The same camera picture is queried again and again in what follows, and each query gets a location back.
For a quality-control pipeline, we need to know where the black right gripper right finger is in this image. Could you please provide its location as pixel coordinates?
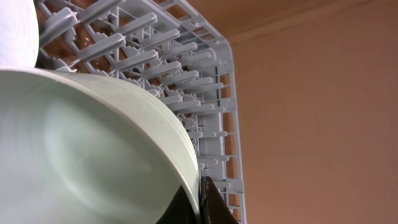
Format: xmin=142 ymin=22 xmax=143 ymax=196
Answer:
xmin=200 ymin=176 xmax=238 ymax=224

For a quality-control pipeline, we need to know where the blue bowl with rice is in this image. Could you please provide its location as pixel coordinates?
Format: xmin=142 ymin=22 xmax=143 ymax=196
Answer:
xmin=1 ymin=0 xmax=39 ymax=67

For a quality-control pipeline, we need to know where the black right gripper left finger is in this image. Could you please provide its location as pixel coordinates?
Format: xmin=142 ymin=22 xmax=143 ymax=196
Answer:
xmin=156 ymin=186 xmax=198 ymax=224

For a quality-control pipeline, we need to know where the grey dishwasher rack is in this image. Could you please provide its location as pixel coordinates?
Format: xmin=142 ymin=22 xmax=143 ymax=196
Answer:
xmin=34 ymin=0 xmax=246 ymax=223

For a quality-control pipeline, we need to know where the mint green bowl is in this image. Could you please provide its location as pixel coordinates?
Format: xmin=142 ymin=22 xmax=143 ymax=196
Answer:
xmin=1 ymin=67 xmax=200 ymax=223

